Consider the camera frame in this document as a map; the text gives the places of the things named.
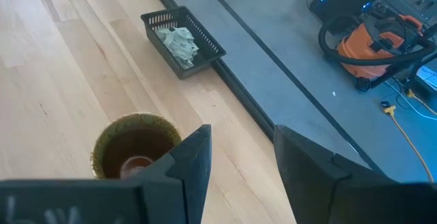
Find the orange shop vacuum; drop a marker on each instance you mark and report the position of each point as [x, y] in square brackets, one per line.
[358, 46]

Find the small black plastic basket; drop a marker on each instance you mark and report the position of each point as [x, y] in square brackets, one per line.
[205, 44]

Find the green glazed ceramic mug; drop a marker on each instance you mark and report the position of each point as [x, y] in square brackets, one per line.
[112, 138]

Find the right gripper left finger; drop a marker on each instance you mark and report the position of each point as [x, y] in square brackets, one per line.
[184, 176]

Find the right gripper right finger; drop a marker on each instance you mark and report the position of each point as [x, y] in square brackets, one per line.
[300, 176]

